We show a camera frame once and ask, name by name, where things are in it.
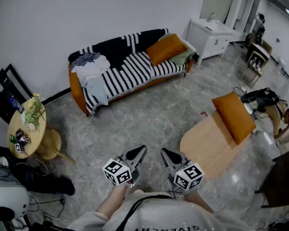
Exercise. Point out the white camera device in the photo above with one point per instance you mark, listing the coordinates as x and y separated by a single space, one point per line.
7 201

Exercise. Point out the person's left forearm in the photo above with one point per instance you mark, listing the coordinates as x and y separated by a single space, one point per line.
113 201

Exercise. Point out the light blue garment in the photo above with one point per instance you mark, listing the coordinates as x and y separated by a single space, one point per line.
97 91

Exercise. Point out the spare hand-held gripper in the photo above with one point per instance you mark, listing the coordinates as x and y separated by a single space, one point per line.
21 141

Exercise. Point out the person's grey t-shirt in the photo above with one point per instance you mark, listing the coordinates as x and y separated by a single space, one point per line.
163 215

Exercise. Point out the dark wooden table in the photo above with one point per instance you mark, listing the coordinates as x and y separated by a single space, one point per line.
281 177

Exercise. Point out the clear water bottle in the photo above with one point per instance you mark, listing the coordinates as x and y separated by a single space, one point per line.
15 103

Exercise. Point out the green white blanket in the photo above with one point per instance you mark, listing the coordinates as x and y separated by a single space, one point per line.
181 56

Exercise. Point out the pale flower bouquet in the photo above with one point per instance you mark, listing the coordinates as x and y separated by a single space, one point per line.
32 114

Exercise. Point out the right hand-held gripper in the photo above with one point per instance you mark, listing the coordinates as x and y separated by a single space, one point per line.
189 175

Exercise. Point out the metal faucet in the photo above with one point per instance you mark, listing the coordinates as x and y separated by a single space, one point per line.
210 17

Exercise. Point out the white sink cabinet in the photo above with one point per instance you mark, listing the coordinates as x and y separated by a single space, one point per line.
207 42

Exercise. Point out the oval wooden coffee table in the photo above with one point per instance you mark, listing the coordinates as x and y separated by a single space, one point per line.
204 145

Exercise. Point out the orange cushion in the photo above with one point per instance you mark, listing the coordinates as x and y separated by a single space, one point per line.
233 117
165 48

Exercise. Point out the white power strip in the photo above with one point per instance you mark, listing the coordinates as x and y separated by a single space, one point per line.
243 89

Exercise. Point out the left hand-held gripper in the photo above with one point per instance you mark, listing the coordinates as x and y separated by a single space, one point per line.
116 172

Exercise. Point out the black round device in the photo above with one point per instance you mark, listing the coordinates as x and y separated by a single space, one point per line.
249 97

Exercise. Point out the orange sofa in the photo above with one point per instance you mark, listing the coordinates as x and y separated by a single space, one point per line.
75 90

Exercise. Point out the person's right forearm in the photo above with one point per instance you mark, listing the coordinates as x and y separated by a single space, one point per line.
198 200

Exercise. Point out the black backpack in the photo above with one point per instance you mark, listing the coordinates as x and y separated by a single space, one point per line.
268 98

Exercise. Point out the blue checked shirt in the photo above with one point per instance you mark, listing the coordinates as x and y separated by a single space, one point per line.
84 58

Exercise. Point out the green can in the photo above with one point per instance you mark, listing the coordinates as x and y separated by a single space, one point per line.
12 139

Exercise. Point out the round wooden side table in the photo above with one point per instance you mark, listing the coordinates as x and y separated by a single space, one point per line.
37 141

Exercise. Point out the small wooden stool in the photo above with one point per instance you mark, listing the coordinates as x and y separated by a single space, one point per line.
255 66

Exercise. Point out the black white striped sofa cover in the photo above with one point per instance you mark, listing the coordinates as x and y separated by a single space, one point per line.
125 73

